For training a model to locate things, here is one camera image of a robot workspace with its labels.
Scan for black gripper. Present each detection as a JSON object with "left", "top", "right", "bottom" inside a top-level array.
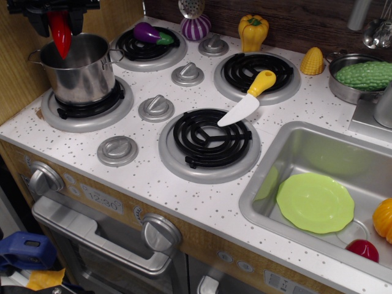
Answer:
[{"left": 7, "top": 0, "right": 100, "bottom": 37}]

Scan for red toy chili pepper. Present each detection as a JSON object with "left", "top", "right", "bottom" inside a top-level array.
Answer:
[{"left": 47, "top": 11, "right": 72, "bottom": 59}]

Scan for stainless steel pot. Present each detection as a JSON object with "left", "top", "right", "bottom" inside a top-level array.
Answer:
[{"left": 28, "top": 33, "right": 125, "bottom": 106}]

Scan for yellow toy bell pepper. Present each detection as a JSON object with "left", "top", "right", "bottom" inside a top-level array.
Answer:
[{"left": 238, "top": 15, "right": 270, "bottom": 52}]

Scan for small steel pan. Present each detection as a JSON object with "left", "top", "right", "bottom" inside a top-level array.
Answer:
[{"left": 326, "top": 53, "right": 385, "bottom": 104}]

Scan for back left black burner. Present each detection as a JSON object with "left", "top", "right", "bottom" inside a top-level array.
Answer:
[{"left": 110, "top": 26, "right": 187, "bottom": 72}]

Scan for black burner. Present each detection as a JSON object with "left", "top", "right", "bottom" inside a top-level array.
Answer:
[
  {"left": 110, "top": 26, "right": 187, "bottom": 72},
  {"left": 214, "top": 52, "right": 301, "bottom": 106},
  {"left": 41, "top": 77, "right": 134, "bottom": 133},
  {"left": 158, "top": 108, "right": 261, "bottom": 184}
]

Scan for purple toy eggplant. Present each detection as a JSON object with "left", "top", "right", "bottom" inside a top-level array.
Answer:
[{"left": 133, "top": 22, "right": 174, "bottom": 45}]

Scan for front left black burner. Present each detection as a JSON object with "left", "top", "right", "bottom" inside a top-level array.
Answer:
[{"left": 41, "top": 77, "right": 134, "bottom": 133}]

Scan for silver perforated skimmer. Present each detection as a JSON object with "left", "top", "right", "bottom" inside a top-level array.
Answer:
[{"left": 178, "top": 0, "right": 205, "bottom": 19}]

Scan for silver stove knob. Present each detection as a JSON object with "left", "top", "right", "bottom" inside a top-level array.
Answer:
[
  {"left": 171, "top": 62, "right": 205, "bottom": 87},
  {"left": 97, "top": 136, "right": 138, "bottom": 167},
  {"left": 138, "top": 95, "right": 175, "bottom": 123},
  {"left": 198, "top": 34, "right": 229, "bottom": 57}
]

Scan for purple striped toy onion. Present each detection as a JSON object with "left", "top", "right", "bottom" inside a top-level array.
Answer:
[{"left": 180, "top": 14, "right": 211, "bottom": 41}]

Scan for silver stove knob front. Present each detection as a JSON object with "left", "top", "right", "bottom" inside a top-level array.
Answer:
[{"left": 97, "top": 136, "right": 138, "bottom": 167}]

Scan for silver stove knob back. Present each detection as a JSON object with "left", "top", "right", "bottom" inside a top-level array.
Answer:
[{"left": 198, "top": 34, "right": 229, "bottom": 57}]

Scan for left silver oven dial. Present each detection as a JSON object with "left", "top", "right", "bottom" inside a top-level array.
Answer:
[{"left": 29, "top": 161, "right": 65, "bottom": 195}]

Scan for silver oven dial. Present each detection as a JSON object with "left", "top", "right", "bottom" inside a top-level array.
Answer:
[
  {"left": 29, "top": 161, "right": 65, "bottom": 195},
  {"left": 141, "top": 213, "right": 182, "bottom": 254}
]

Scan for back right black burner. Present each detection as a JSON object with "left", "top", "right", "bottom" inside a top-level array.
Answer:
[{"left": 214, "top": 52, "right": 301, "bottom": 106}]

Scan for front right black burner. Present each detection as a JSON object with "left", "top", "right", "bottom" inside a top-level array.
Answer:
[{"left": 158, "top": 108, "right": 261, "bottom": 184}]

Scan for blue clamp tool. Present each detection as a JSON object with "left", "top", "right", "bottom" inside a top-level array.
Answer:
[{"left": 1, "top": 232, "right": 57, "bottom": 271}]

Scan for right silver oven dial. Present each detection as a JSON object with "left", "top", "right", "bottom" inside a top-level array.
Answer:
[{"left": 141, "top": 213, "right": 182, "bottom": 254}]

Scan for silver toy sink basin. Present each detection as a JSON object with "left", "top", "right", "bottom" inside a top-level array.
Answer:
[{"left": 239, "top": 122, "right": 391, "bottom": 282}]

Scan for yellow toy corn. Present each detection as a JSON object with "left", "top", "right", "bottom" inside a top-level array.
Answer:
[{"left": 300, "top": 47, "right": 324, "bottom": 75}]

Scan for yellow cloth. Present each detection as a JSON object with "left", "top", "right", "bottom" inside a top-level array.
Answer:
[{"left": 26, "top": 268, "right": 66, "bottom": 291}]

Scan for silver faucet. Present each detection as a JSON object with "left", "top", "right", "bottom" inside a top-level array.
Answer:
[{"left": 347, "top": 1, "right": 391, "bottom": 141}]

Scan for light green plastic plate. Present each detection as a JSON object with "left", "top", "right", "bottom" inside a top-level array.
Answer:
[{"left": 276, "top": 173, "right": 355, "bottom": 234}]

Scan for hanging silver spoons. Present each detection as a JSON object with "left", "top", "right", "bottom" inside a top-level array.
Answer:
[{"left": 363, "top": 1, "right": 391, "bottom": 49}]

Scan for green toy bitter gourd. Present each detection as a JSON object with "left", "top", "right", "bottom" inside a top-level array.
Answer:
[{"left": 335, "top": 61, "right": 391, "bottom": 91}]

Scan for orange toy pumpkin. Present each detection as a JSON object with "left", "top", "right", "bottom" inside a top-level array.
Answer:
[{"left": 372, "top": 198, "right": 392, "bottom": 244}]

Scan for red toy tomato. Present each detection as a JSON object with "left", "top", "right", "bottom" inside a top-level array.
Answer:
[{"left": 345, "top": 239, "right": 379, "bottom": 263}]

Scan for silver oven door handle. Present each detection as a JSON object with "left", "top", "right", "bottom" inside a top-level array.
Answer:
[{"left": 32, "top": 197, "right": 172, "bottom": 279}]

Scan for toy knife yellow handle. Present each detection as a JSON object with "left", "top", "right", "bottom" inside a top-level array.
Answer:
[{"left": 217, "top": 70, "right": 276, "bottom": 127}]

